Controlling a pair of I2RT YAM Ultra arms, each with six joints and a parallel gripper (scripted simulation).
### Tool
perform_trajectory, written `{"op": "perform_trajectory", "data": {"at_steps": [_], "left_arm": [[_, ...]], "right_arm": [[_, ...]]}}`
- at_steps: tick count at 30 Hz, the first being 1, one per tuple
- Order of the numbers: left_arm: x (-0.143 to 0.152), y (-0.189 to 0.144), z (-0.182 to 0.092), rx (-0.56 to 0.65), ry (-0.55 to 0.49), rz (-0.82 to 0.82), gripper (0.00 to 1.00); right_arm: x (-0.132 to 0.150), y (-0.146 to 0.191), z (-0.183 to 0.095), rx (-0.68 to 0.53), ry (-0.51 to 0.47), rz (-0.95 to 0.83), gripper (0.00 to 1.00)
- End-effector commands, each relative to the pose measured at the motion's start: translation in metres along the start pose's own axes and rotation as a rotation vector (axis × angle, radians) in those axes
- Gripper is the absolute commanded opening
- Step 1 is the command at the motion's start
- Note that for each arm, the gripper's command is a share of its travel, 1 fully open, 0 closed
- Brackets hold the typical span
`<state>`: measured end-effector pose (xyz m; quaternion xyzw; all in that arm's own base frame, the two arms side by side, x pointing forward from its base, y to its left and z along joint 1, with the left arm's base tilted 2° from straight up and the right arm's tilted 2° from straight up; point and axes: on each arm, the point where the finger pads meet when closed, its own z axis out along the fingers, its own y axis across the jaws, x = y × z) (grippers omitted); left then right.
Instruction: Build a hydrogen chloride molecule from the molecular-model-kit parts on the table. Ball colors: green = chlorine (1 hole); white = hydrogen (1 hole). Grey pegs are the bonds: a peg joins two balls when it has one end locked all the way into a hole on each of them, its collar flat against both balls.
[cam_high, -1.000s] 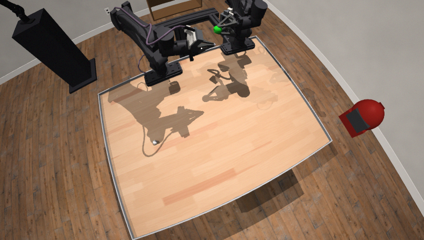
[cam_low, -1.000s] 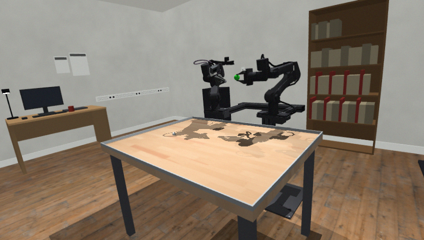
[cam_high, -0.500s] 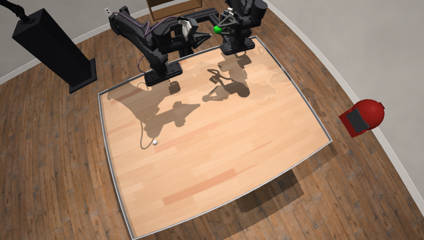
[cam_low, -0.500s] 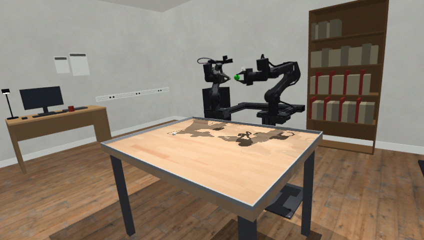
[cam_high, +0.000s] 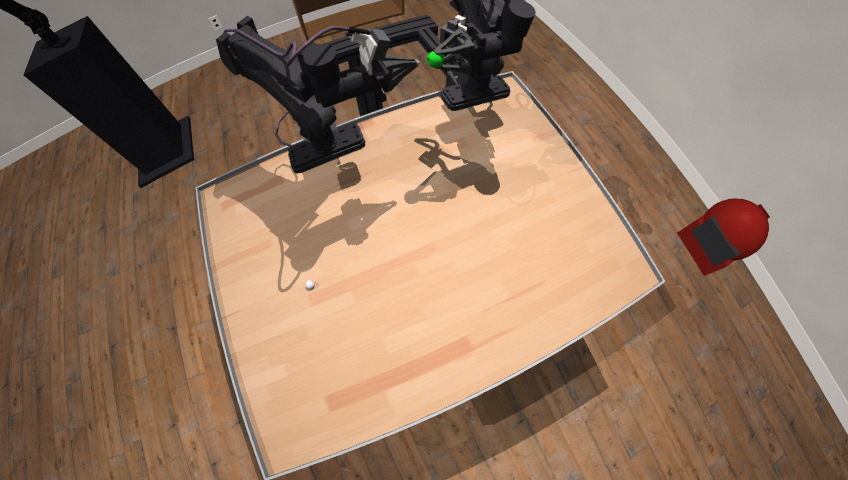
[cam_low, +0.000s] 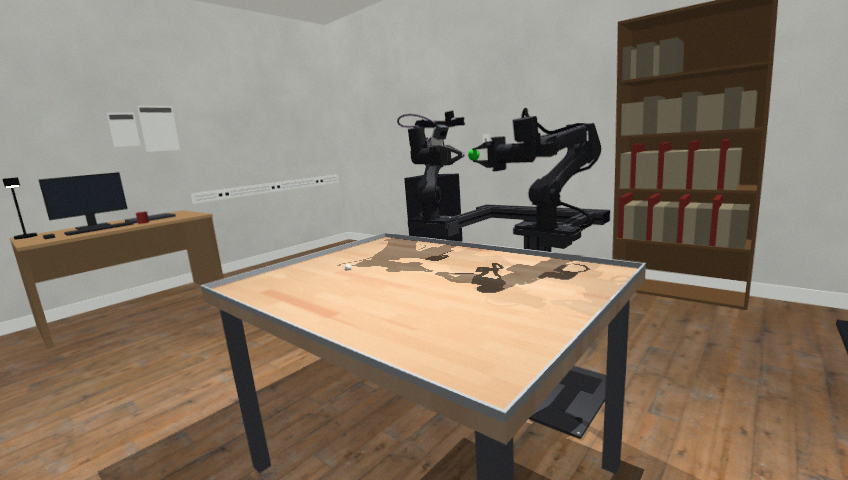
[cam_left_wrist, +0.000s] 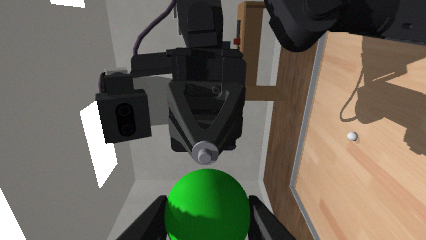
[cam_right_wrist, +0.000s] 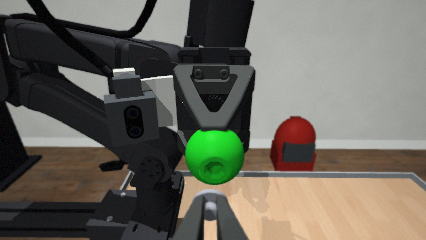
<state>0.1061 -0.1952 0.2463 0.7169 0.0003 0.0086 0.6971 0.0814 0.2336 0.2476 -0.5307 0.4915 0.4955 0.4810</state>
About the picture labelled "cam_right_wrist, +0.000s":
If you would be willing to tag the grey table edge frame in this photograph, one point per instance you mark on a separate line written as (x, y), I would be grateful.
(412, 176)

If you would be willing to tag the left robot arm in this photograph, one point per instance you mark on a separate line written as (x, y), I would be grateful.
(126, 122)

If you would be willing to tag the green ball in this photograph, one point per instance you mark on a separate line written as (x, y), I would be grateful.
(214, 157)

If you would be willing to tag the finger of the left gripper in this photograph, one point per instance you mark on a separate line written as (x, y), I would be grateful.
(214, 79)
(183, 137)

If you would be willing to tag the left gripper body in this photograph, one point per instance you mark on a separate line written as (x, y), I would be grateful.
(170, 109)

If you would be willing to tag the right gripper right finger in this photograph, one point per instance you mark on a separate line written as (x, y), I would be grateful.
(228, 226)

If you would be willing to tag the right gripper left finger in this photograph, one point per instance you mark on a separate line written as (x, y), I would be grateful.
(192, 225)

